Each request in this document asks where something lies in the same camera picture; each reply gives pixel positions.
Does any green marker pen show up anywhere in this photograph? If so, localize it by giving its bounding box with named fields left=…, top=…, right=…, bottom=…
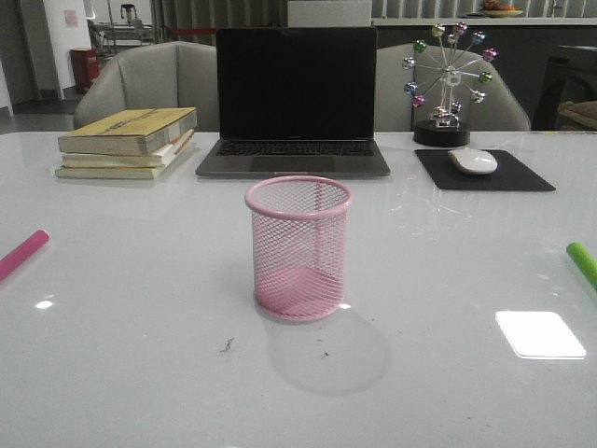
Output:
left=566, top=242, right=597, bottom=289

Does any pink marker pen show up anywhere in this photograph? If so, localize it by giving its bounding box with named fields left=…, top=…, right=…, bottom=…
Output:
left=0, top=230, right=49, bottom=281

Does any pink mesh pen holder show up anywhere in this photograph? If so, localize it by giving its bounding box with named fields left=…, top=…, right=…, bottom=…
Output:
left=244, top=175, right=353, bottom=321

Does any grey open laptop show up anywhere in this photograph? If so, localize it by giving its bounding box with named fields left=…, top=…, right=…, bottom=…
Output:
left=196, top=27, right=390, bottom=178

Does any middle cream book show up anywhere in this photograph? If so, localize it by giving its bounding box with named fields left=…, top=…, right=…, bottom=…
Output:
left=62, top=131, right=194, bottom=168

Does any ferris wheel desk ornament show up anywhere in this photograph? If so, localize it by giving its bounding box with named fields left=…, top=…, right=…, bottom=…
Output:
left=402, top=21, right=499, bottom=147

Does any top yellow book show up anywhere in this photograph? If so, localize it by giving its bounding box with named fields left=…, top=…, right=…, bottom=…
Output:
left=58, top=107, right=198, bottom=156

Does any white computer mouse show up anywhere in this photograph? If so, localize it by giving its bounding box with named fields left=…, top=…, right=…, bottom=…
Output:
left=448, top=147, right=498, bottom=175

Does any grey armchair left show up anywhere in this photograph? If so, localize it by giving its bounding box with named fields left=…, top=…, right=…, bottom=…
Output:
left=74, top=41, right=219, bottom=132

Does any grey armchair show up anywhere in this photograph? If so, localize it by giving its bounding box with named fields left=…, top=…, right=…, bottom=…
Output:
left=74, top=41, right=219, bottom=132
left=374, top=43, right=531, bottom=132

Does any grey armchair right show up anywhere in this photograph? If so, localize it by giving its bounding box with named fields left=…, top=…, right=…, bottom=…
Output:
left=374, top=43, right=531, bottom=132

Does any black mouse pad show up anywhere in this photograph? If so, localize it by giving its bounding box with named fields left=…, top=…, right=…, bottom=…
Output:
left=415, top=149, right=556, bottom=192

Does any bottom pale green book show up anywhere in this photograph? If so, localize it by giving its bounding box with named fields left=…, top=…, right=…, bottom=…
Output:
left=54, top=145, right=188, bottom=179

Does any red bin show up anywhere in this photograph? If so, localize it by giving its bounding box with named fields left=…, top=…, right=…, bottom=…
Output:
left=70, top=49, right=100, bottom=93

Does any fruit bowl on counter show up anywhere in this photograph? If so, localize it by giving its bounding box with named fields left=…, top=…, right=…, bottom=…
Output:
left=480, top=0, right=523, bottom=18

